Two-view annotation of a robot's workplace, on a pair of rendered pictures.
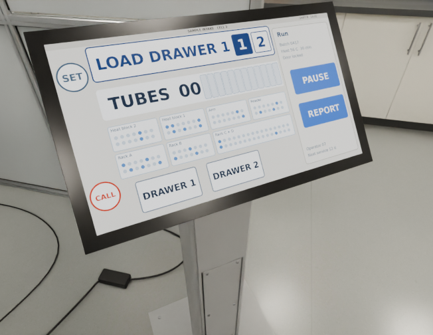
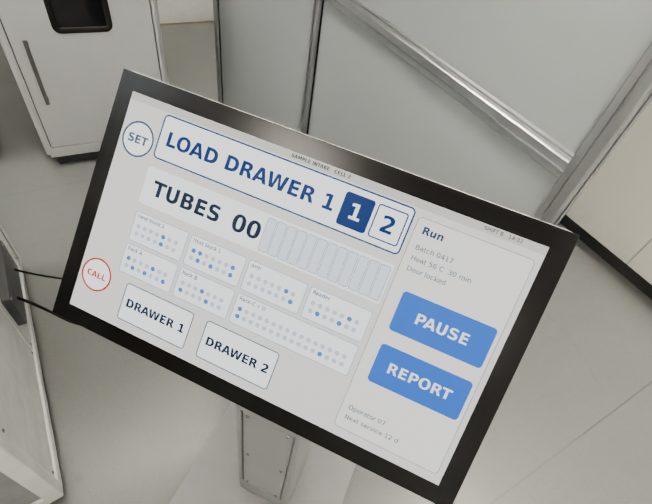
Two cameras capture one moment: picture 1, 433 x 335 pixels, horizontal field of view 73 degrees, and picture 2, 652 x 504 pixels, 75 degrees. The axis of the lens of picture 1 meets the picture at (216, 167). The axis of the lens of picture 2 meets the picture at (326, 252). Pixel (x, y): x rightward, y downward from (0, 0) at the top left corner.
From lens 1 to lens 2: 0.36 m
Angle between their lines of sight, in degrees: 29
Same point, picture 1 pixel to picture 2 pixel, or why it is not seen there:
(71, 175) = (82, 233)
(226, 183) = (215, 358)
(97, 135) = (124, 212)
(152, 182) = (143, 295)
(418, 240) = not seen: outside the picture
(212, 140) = (232, 301)
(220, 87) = (284, 247)
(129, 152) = (141, 249)
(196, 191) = (178, 340)
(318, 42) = (490, 283)
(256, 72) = (349, 260)
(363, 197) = not seen: outside the picture
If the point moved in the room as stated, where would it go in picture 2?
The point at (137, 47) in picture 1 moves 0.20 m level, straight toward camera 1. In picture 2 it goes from (219, 142) to (50, 246)
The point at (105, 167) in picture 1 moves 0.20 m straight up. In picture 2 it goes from (112, 248) to (57, 88)
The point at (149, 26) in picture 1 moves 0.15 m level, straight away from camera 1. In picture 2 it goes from (249, 124) to (327, 81)
